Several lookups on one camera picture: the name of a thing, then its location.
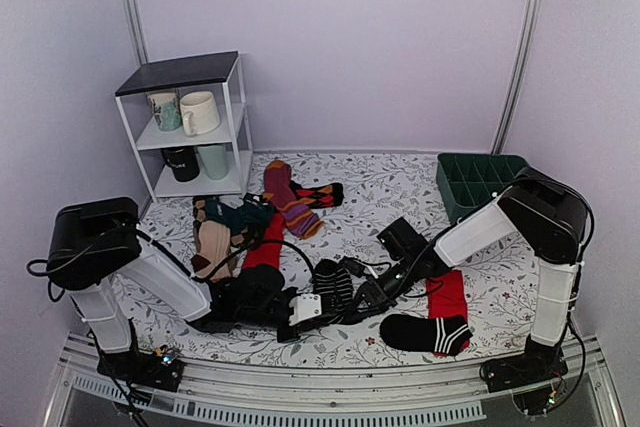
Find long red sock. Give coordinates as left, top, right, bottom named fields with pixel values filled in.
left=242, top=213, right=285, bottom=270

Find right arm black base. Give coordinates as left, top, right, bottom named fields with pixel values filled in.
left=479, top=338, right=568, bottom=416

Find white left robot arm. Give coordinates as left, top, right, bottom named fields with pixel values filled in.
left=44, top=197, right=327, bottom=381

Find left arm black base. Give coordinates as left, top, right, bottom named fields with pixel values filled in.
left=96, top=320, right=185, bottom=393

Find maroon purple striped sock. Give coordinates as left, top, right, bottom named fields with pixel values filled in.
left=263, top=159, right=324, bottom=239

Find aluminium front rail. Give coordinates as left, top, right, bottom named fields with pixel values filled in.
left=42, top=331, right=626, bottom=427

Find black white striped sock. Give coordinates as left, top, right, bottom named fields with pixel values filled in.
left=312, top=259, right=354, bottom=325

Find teal patterned mug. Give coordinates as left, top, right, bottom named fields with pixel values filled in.
left=147, top=90, right=182, bottom=132

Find pale green mug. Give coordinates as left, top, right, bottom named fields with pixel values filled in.
left=197, top=144, right=229, bottom=181

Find black mug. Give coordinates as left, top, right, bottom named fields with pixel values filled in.
left=161, top=146, right=200, bottom=183

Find green divided organizer tray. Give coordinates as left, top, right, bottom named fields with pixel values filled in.
left=436, top=153, right=531, bottom=225

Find black orange argyle sock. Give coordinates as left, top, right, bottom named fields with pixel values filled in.
left=289, top=181, right=344, bottom=209

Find floral white table mat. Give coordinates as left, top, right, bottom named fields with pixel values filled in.
left=102, top=151, right=576, bottom=368

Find cream ceramic mug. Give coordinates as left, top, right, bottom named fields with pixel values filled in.
left=180, top=91, right=221, bottom=137

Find right metal corner post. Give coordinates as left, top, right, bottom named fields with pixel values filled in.
left=491, top=0, right=542, bottom=154

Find dark teal sock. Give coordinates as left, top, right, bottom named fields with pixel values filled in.
left=204, top=193, right=275, bottom=236

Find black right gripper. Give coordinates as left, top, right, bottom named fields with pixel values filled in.
left=348, top=256, right=421, bottom=322

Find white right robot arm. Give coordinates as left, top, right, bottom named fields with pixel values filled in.
left=345, top=167, right=595, bottom=383

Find black sock white stripes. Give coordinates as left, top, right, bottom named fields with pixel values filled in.
left=379, top=314, right=472, bottom=356

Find beige maroon striped sock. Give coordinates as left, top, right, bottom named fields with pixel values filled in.
left=191, top=220, right=231, bottom=278

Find white shelf black top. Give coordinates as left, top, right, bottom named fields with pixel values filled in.
left=115, top=51, right=253, bottom=202

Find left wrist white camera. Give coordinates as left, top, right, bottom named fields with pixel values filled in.
left=288, top=294, right=322, bottom=326

